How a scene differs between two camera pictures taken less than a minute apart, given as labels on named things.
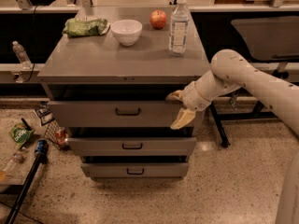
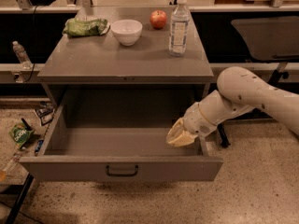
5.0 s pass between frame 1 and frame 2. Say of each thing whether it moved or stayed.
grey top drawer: moved
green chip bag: stayed
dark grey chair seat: stayed
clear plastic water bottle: stayed
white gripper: moved
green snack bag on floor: stayed
